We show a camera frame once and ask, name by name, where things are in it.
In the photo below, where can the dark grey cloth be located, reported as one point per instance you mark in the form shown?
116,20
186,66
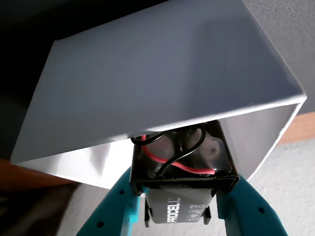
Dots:
29,214

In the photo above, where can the white open cardboard box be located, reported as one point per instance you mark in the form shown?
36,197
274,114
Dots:
147,73

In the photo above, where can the black mat with WOWROBO print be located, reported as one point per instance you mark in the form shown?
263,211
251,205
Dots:
290,37

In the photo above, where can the small black battery pack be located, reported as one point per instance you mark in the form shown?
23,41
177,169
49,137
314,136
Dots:
184,204

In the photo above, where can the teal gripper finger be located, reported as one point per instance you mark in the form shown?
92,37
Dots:
113,209
251,214

